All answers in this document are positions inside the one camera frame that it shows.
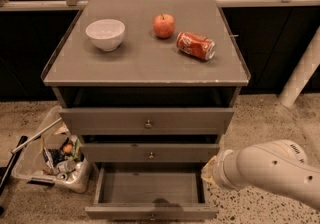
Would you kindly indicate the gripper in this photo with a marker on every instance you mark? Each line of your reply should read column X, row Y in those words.
column 219, row 170

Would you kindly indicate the grey bottom drawer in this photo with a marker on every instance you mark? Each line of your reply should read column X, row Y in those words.
column 152, row 193

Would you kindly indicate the grey drawer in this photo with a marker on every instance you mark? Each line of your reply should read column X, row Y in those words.
column 152, row 193
column 147, row 153
column 147, row 121

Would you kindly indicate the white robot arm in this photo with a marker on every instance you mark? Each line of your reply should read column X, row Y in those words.
column 279, row 167

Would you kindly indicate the grey top drawer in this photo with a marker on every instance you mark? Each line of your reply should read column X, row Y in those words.
column 147, row 121

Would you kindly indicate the grey drawer cabinet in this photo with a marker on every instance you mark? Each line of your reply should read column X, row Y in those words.
column 145, row 71

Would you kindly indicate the grey middle drawer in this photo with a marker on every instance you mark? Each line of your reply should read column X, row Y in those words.
column 147, row 153

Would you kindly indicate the red soda can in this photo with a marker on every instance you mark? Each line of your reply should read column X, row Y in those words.
column 196, row 45

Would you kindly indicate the silver can in bin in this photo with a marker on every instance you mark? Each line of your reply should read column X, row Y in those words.
column 66, row 166

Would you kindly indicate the small orange fruit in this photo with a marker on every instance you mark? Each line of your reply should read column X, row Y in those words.
column 67, row 149

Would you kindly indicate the white diagonal pole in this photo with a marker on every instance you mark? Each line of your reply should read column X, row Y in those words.
column 302, row 73

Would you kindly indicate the clear plastic bin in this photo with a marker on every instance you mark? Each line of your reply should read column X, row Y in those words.
column 38, row 159

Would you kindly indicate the red apple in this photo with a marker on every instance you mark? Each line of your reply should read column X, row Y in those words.
column 164, row 26

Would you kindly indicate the white ceramic bowl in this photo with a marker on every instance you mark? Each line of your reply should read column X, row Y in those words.
column 106, row 34

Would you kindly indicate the black long tool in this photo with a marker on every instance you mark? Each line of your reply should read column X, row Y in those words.
column 5, row 173

